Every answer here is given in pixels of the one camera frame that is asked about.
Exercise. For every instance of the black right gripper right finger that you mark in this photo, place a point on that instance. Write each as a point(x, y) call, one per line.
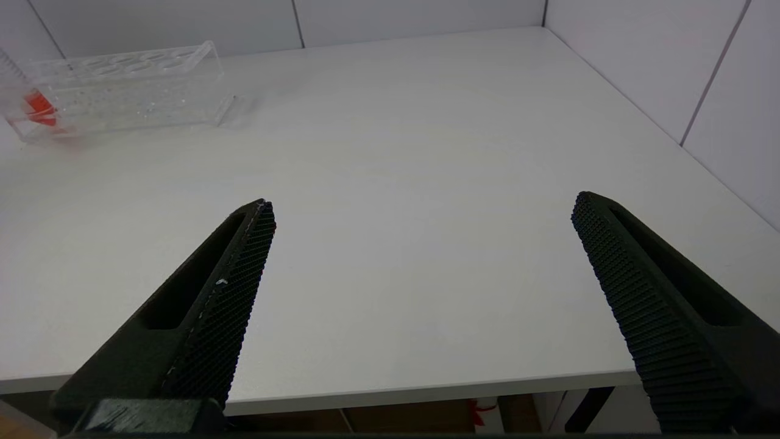
point(670, 317)

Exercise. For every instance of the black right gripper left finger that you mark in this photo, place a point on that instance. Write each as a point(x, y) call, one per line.
point(207, 317)

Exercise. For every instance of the clear acrylic test tube rack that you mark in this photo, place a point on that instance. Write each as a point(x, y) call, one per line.
point(122, 91)

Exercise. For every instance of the test tube with red pigment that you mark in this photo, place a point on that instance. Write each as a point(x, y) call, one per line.
point(39, 107)

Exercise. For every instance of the black table leg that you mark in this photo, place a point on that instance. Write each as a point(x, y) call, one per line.
point(590, 410)

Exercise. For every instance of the white post with red tie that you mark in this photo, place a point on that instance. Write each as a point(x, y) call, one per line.
point(481, 413)

